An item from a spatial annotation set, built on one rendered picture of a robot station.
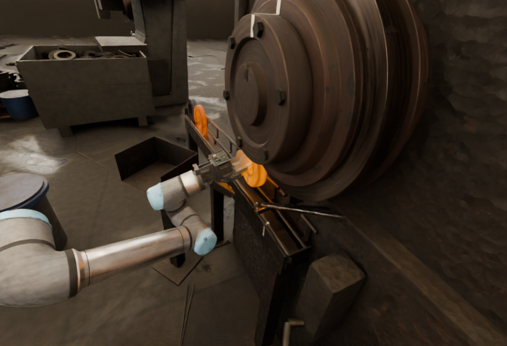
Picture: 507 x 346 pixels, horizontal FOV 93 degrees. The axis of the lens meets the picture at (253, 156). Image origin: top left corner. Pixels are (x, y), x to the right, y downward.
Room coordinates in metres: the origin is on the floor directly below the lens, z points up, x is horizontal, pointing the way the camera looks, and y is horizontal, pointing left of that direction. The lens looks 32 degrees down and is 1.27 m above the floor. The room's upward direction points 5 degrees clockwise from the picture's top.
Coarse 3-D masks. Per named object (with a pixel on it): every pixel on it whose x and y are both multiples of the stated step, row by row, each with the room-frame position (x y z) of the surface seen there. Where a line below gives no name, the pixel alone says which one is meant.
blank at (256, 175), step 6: (252, 162) 0.67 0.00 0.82; (252, 168) 0.72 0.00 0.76; (258, 168) 0.64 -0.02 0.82; (246, 174) 0.70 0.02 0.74; (252, 174) 0.66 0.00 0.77; (258, 174) 0.63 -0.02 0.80; (264, 174) 0.64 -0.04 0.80; (246, 180) 0.70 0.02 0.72; (252, 180) 0.66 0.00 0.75; (258, 180) 0.63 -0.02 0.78; (264, 180) 0.64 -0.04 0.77; (252, 186) 0.65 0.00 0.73
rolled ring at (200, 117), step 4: (196, 108) 1.32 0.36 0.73; (200, 108) 1.30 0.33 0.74; (196, 112) 1.36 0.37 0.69; (200, 112) 1.27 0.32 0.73; (204, 112) 1.28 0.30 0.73; (196, 116) 1.37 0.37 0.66; (200, 116) 1.26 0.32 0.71; (204, 116) 1.26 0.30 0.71; (196, 120) 1.36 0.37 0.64; (200, 120) 1.26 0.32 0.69; (204, 120) 1.25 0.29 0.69; (196, 124) 1.35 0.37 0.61; (200, 124) 1.36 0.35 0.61; (204, 124) 1.24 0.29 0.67; (200, 128) 1.33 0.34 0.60; (204, 128) 1.24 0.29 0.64; (204, 132) 1.25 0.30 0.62
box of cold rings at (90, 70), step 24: (48, 48) 2.75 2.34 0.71; (72, 48) 2.62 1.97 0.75; (96, 48) 2.99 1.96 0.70; (24, 72) 2.02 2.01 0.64; (48, 72) 2.10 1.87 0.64; (72, 72) 2.20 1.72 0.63; (96, 72) 2.29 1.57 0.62; (120, 72) 2.40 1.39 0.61; (144, 72) 2.52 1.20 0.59; (48, 96) 2.07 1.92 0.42; (72, 96) 2.16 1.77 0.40; (96, 96) 2.26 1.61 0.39; (120, 96) 2.38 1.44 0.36; (144, 96) 2.50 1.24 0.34; (48, 120) 2.03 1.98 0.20; (72, 120) 2.13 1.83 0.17; (96, 120) 2.23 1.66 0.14; (144, 120) 2.48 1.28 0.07
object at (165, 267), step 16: (144, 144) 0.92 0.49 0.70; (160, 144) 0.95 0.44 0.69; (128, 160) 0.84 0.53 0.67; (144, 160) 0.90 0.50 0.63; (160, 160) 0.96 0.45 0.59; (176, 160) 0.91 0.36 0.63; (192, 160) 0.82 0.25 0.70; (128, 176) 0.82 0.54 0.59; (144, 176) 0.82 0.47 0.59; (160, 176) 0.68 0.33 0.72; (176, 256) 0.77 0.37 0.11; (192, 256) 0.85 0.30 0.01; (160, 272) 0.74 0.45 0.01; (176, 272) 0.75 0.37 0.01
